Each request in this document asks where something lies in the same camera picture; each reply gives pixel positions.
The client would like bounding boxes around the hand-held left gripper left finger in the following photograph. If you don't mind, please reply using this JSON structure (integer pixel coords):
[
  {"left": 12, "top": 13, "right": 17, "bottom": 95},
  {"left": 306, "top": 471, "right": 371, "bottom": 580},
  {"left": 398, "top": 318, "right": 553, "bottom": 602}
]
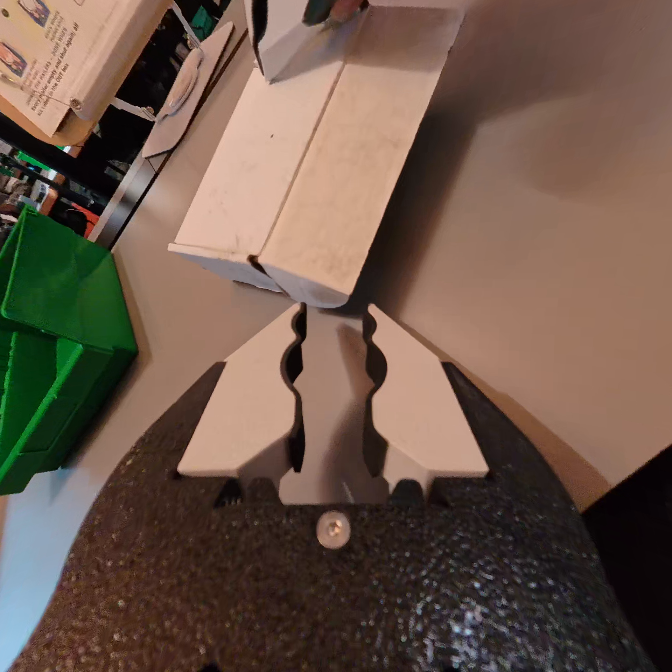
[{"left": 177, "top": 303, "right": 308, "bottom": 491}]

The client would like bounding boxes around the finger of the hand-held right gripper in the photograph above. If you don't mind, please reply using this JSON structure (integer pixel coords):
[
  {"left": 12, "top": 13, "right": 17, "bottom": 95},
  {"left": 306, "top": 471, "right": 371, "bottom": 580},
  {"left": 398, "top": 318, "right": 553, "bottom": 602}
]
[{"left": 244, "top": 0, "right": 368, "bottom": 85}]

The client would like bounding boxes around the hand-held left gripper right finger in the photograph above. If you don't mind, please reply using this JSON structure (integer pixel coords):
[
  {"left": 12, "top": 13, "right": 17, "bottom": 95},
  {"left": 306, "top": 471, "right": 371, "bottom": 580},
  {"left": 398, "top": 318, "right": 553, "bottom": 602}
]
[{"left": 362, "top": 303, "right": 490, "bottom": 498}]

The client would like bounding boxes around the white cardboard mailer box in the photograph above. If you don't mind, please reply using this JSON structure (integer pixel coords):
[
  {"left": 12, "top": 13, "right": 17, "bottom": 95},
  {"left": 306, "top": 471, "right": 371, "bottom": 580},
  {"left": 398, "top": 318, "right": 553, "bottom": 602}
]
[{"left": 168, "top": 5, "right": 465, "bottom": 309}]

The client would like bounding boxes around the green plastic bin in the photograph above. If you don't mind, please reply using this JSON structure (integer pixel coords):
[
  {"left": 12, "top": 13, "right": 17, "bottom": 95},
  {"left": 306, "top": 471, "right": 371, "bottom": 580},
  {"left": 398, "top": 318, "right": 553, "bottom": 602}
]
[{"left": 0, "top": 204, "right": 139, "bottom": 497}]

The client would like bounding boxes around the wooden display board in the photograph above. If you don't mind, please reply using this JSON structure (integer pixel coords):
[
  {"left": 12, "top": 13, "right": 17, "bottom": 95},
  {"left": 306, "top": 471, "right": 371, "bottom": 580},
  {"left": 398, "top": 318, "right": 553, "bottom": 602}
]
[{"left": 0, "top": 0, "right": 176, "bottom": 148}]

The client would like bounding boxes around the printed instruction sheet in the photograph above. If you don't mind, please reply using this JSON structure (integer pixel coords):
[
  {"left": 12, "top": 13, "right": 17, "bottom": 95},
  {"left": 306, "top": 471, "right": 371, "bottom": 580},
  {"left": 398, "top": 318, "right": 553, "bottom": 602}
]
[{"left": 0, "top": 0, "right": 87, "bottom": 113}]

